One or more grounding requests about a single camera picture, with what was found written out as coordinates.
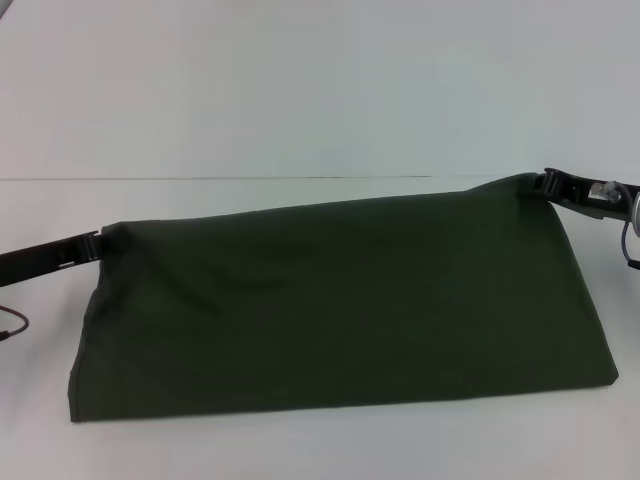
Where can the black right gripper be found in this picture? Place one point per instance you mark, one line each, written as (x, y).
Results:
(592, 195)

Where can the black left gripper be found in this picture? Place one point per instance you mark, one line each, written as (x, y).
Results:
(42, 255)

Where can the dark green shirt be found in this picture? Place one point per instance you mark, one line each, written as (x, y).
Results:
(330, 300)

